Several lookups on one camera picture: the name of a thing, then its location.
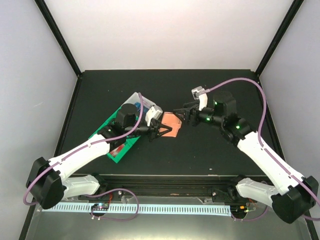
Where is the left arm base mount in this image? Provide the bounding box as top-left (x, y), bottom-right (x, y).
top-left (79, 174), bottom-right (128, 199)

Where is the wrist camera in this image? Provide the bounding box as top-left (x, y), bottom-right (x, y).
top-left (145, 105), bottom-right (163, 127)
top-left (191, 86), bottom-right (208, 111)

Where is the white bin with blue cards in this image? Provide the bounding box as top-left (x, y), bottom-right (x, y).
top-left (123, 92), bottom-right (156, 109)

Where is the left circuit board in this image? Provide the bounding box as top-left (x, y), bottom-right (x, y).
top-left (90, 203), bottom-right (110, 212)

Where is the right black frame post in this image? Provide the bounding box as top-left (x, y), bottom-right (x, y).
top-left (255, 0), bottom-right (304, 77)

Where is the right circuit board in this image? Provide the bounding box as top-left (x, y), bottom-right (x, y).
top-left (230, 205), bottom-right (250, 214)

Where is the red credit card stack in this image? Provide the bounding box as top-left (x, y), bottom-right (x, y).
top-left (109, 144), bottom-right (125, 158)

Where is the pink leather card holder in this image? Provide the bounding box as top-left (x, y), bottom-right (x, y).
top-left (161, 112), bottom-right (182, 138)

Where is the white slotted cable duct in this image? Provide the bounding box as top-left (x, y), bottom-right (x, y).
top-left (43, 202), bottom-right (232, 217)

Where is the circuit board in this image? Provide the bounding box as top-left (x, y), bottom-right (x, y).
top-left (90, 203), bottom-right (110, 212)
top-left (230, 205), bottom-right (250, 214)

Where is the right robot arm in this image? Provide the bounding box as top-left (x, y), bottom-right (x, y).
top-left (173, 91), bottom-right (319, 224)

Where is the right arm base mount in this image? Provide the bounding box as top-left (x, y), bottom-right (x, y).
top-left (210, 184), bottom-right (249, 203)

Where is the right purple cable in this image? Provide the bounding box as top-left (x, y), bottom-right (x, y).
top-left (199, 77), bottom-right (320, 223)

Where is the black frame post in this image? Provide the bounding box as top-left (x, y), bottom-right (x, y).
top-left (34, 0), bottom-right (82, 77)
top-left (255, 0), bottom-right (304, 77)

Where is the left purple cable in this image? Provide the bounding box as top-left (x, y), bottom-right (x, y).
top-left (23, 92), bottom-right (144, 222)

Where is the green bin with red cards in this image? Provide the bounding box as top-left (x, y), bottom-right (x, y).
top-left (106, 136), bottom-right (140, 164)

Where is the purple cable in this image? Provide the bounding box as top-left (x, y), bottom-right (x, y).
top-left (23, 92), bottom-right (144, 222)
top-left (199, 77), bottom-right (320, 223)

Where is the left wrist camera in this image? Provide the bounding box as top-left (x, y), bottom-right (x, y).
top-left (145, 105), bottom-right (163, 127)

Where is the left black frame post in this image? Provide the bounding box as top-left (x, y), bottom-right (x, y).
top-left (34, 0), bottom-right (82, 77)

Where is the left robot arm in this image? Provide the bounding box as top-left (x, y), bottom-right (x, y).
top-left (26, 103), bottom-right (172, 210)

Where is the green bin with black cards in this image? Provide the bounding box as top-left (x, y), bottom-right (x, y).
top-left (88, 107), bottom-right (127, 145)

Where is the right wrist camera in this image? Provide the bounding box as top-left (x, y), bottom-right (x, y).
top-left (191, 86), bottom-right (208, 111)

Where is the blue credit card stack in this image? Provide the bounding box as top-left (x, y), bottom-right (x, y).
top-left (134, 102), bottom-right (149, 114)

